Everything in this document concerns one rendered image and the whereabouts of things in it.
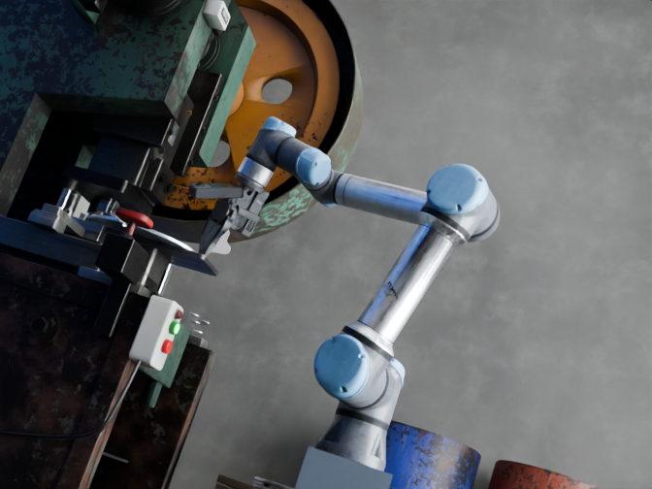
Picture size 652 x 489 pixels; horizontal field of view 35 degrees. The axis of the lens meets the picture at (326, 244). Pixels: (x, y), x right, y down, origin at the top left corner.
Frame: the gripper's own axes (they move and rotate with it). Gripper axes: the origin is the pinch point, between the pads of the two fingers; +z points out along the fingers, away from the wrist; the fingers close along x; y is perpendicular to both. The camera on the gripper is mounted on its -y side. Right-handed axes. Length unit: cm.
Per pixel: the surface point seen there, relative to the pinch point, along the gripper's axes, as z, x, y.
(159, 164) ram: -13.0, 13.2, -13.8
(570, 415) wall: 5, 159, 310
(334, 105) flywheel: -49, 34, 30
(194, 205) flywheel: -6.9, 40.9, 11.8
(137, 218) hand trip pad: -2.8, -23.2, -27.1
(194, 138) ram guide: -22.4, 25.0, -4.4
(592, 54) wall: -179, 253, 282
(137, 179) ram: -7.5, 11.8, -17.2
